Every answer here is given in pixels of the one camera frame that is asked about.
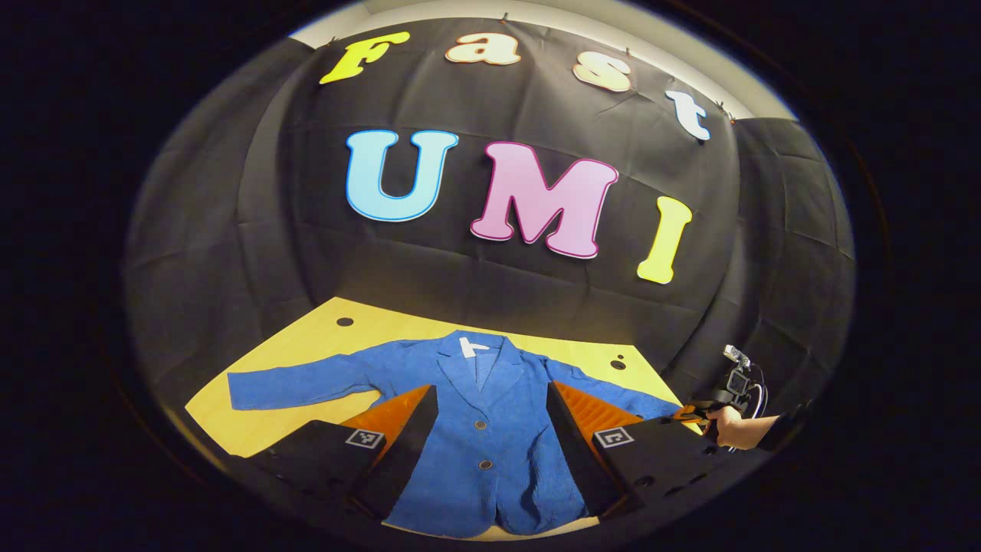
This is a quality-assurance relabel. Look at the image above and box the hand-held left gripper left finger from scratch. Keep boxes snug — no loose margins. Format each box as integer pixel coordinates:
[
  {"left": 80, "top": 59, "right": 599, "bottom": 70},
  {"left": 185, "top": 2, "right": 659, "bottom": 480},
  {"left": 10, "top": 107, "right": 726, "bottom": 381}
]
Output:
[{"left": 253, "top": 383, "right": 440, "bottom": 522}]

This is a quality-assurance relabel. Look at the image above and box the blue jacket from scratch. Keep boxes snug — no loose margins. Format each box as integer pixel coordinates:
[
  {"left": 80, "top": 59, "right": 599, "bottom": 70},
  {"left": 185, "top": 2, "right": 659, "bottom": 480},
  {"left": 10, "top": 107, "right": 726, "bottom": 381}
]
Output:
[{"left": 227, "top": 330, "right": 687, "bottom": 537}]

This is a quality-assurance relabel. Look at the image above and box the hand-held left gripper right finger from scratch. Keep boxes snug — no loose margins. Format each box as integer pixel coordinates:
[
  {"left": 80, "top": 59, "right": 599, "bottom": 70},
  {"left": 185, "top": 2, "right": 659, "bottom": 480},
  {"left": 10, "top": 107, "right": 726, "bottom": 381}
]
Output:
[{"left": 546, "top": 379, "right": 769, "bottom": 522}]

